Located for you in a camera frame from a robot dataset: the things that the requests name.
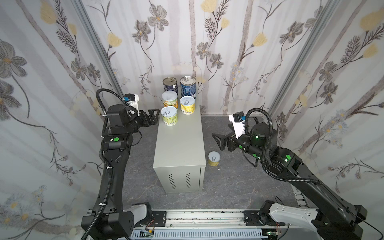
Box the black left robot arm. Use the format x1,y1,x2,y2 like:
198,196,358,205
81,88,160,240

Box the aluminium corner post left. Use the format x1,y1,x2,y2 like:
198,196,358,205
70,0,133,116

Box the light blue label can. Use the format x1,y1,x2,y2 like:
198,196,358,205
180,76,197,99

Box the grey metal cabinet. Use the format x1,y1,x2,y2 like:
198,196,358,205
153,107,206,194

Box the aluminium corner post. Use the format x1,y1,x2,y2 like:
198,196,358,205
70,0,133,116
269,0,340,115

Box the peach can white lid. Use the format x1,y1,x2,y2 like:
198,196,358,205
162,91,178,109

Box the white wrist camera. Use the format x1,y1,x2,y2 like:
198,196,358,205
229,112,246,139
124,94,139,111

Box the aluminium corner post right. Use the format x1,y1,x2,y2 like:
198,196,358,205
269,0,340,115

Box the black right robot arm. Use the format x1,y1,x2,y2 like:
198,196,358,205
212,108,368,240

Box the white slotted cable duct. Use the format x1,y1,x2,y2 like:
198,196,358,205
130,229,268,240

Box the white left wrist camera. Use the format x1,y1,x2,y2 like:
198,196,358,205
124,94,139,111

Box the small yellow label can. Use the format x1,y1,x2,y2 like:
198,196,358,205
180,96,196,115

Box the dark navy label can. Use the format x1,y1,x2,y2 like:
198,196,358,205
163,77,178,93

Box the green label can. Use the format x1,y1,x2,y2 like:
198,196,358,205
161,106,178,126

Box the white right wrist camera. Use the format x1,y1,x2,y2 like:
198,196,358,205
229,112,246,139

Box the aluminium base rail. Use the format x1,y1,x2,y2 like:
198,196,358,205
86,208,301,235

